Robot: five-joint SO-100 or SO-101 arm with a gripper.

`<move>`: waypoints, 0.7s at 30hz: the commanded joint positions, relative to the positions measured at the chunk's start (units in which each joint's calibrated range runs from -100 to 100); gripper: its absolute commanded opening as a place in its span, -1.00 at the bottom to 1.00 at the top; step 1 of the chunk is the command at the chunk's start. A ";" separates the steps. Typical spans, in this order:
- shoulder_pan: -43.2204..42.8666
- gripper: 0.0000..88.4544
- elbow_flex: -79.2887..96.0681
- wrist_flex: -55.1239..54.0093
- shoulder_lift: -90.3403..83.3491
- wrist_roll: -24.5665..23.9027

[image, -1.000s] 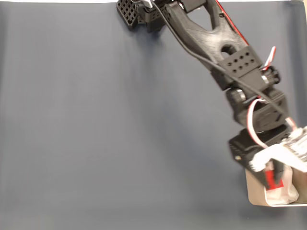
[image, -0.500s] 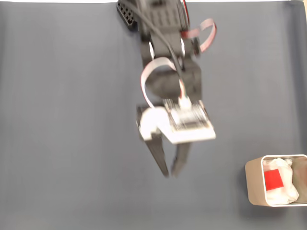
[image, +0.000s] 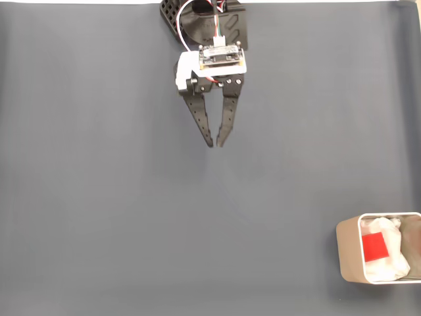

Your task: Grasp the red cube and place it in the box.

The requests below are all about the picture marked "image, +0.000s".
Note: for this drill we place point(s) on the red cube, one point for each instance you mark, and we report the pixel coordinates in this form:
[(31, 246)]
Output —
[(375, 247)]

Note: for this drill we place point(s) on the beige box with white rim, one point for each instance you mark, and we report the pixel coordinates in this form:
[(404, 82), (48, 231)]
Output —
[(348, 250)]

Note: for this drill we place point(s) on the blue-grey table mat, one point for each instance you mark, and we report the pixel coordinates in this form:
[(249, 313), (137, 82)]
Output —
[(131, 197)]

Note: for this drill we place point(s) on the crumpled white paper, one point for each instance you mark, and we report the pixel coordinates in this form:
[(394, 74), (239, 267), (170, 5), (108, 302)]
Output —
[(394, 263)]

